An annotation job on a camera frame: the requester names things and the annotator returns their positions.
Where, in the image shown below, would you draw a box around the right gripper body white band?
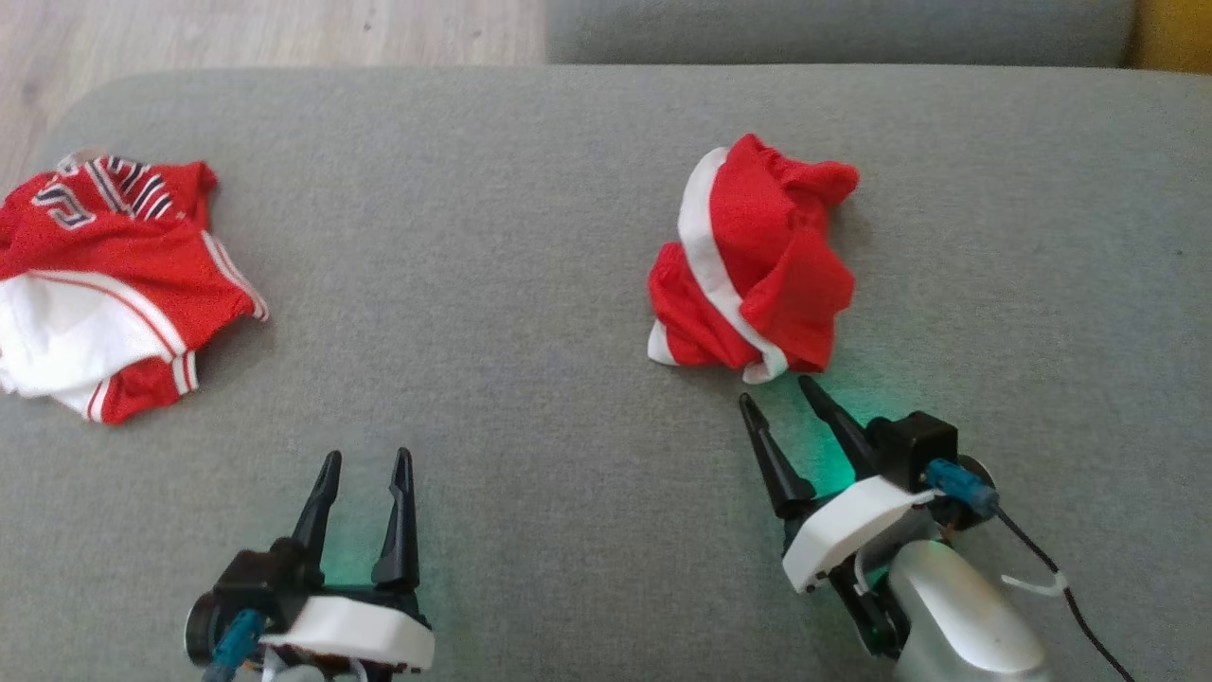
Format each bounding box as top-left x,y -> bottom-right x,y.
782,476 -> 938,659

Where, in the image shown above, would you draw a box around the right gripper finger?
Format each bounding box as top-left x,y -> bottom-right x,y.
798,375 -> 882,479
739,393 -> 817,520

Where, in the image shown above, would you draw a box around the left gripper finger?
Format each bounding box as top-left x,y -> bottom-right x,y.
289,451 -> 344,569
371,447 -> 420,593

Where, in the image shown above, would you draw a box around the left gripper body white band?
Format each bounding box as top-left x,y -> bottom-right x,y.
260,538 -> 437,675

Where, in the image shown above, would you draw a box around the red shorts with white band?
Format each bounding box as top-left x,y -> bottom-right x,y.
647,133 -> 861,386

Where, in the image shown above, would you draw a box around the red Bulls basketball jersey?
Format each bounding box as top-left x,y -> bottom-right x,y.
0,153 -> 270,425

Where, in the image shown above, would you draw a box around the large grey sofa chaise cushion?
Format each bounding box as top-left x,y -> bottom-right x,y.
0,64 -> 1212,682

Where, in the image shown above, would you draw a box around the grey sofa seat cushion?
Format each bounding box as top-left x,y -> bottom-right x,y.
546,0 -> 1137,67

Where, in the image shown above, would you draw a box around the white cable tie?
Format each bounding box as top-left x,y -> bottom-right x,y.
1002,568 -> 1069,598

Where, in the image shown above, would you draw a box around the thin black cable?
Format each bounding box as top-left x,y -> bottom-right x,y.
992,507 -> 1137,682

